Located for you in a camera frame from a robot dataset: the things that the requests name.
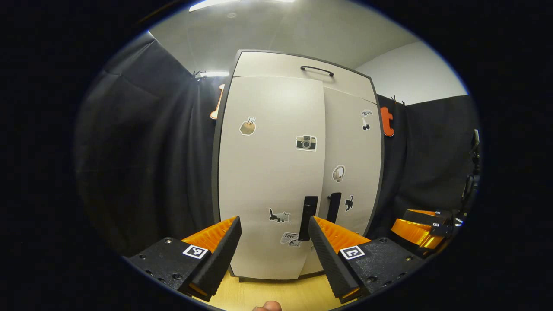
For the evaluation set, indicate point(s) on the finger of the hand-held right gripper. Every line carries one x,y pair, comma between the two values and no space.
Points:
427,217
414,233

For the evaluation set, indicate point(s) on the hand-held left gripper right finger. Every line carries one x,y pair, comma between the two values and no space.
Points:
330,263

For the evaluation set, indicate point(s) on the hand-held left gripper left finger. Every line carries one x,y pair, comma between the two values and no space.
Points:
220,259

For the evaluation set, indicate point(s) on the white shoe cabinet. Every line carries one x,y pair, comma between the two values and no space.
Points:
268,194

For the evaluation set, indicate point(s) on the headphone sticker white cabinet door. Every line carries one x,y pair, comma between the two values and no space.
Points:
354,151

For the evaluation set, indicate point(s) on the camera sticker white cabinet door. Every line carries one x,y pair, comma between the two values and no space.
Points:
272,172

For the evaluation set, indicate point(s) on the black backdrop cloth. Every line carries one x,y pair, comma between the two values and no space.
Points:
432,151
151,151

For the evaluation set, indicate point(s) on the ceiling light panel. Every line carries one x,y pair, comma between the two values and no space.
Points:
242,3

